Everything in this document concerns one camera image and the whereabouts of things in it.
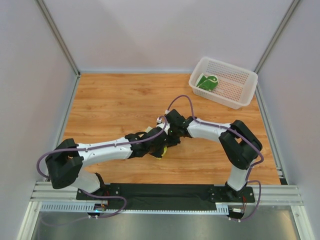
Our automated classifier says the left aluminium frame post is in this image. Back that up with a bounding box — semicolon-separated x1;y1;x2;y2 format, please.
34;0;81;76

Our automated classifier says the purple cable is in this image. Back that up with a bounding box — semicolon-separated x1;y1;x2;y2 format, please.
36;115;170;227
166;94;263;224

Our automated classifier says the yellow lime patterned towel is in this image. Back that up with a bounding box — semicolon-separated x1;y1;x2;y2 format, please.
144;127;167;159

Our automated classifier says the aluminium front rail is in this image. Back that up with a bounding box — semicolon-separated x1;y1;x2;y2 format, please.
30;181;304;206

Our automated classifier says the slotted grey cable duct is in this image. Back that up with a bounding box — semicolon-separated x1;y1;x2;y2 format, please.
39;202;245;216

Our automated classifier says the right aluminium frame post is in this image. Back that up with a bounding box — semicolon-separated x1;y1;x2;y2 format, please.
253;0;302;74

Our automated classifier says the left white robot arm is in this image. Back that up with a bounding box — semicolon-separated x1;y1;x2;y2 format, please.
45;123;169;193

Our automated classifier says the aluminium frame post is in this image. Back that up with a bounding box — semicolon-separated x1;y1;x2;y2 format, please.
34;0;81;76
253;0;302;74

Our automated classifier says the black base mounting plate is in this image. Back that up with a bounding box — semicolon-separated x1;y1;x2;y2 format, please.
76;182;256;211

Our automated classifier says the green cream patterned towel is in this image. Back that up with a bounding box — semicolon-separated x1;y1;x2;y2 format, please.
195;73;219;92

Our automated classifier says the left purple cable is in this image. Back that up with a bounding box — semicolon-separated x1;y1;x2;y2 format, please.
36;115;170;227

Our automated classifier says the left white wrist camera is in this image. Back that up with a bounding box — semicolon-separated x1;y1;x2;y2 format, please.
156;115;166;124

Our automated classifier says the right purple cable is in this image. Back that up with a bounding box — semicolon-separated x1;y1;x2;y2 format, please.
166;94;263;224

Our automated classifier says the white perforated plastic basket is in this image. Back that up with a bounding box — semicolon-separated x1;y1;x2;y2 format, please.
188;57;258;110

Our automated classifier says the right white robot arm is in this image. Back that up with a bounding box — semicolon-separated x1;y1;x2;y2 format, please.
165;109;263;198

